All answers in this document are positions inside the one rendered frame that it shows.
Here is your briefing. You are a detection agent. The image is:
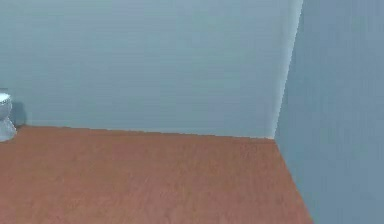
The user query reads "white toilet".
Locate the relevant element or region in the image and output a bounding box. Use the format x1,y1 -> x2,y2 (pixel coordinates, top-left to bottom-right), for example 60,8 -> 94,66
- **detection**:
0,88 -> 18,143

